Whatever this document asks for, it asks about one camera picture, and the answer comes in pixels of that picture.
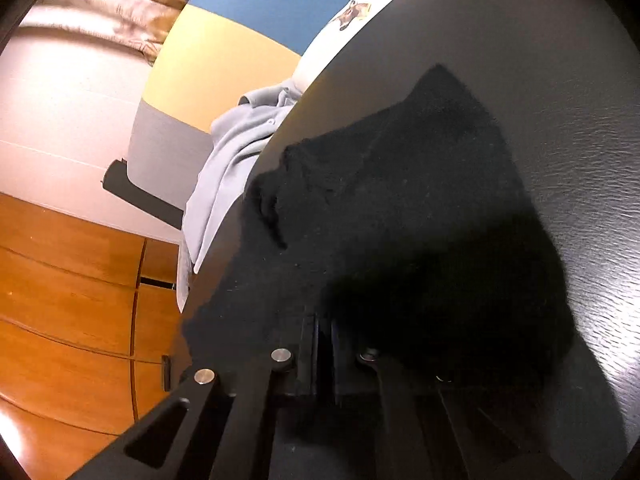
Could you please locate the grey yellow blue sofa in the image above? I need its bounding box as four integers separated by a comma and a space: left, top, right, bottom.
102, 0, 371, 231

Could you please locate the white printed pillow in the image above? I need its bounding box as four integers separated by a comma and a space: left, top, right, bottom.
292, 0, 431, 96

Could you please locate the beige patterned curtain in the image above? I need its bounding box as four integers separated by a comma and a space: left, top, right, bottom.
20, 0, 221, 63

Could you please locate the light grey shirt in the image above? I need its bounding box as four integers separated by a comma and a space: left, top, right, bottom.
182, 82, 303, 273

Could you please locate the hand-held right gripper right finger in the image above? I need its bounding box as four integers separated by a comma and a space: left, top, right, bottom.
330, 317, 576, 480

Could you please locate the black sweater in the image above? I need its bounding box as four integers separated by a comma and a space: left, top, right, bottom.
181, 62, 576, 396

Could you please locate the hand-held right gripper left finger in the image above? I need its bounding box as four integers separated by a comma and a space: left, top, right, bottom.
67, 312, 321, 480

